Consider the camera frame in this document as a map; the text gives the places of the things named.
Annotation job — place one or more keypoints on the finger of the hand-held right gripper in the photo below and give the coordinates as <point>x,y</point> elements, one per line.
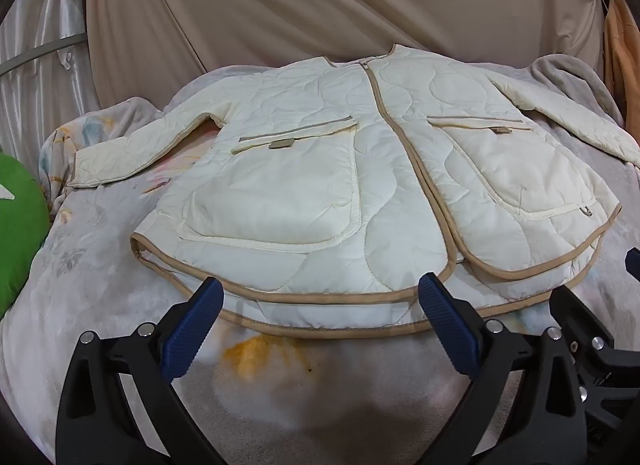
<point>612,370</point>
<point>634,269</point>

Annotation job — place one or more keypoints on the silver satin curtain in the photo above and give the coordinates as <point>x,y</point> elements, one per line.
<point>45,105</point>

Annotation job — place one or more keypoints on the orange cloth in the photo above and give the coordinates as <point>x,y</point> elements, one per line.
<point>620,45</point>

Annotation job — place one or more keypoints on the cream quilted jacket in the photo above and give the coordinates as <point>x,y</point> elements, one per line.
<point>310,185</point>

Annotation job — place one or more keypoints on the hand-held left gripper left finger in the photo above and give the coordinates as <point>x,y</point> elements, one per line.
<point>192,325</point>

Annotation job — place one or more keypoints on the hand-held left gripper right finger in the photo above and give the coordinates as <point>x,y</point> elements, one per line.
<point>447,325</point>

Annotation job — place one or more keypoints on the grey floral blanket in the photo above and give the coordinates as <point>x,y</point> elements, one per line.
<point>100,270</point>

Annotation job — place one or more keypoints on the green cushion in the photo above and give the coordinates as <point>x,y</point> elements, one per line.
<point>20,230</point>

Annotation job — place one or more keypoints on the grey metal rail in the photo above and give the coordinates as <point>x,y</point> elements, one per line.
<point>35,52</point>

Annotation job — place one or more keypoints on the beige backdrop cloth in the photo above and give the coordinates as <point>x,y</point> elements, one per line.
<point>300,0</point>

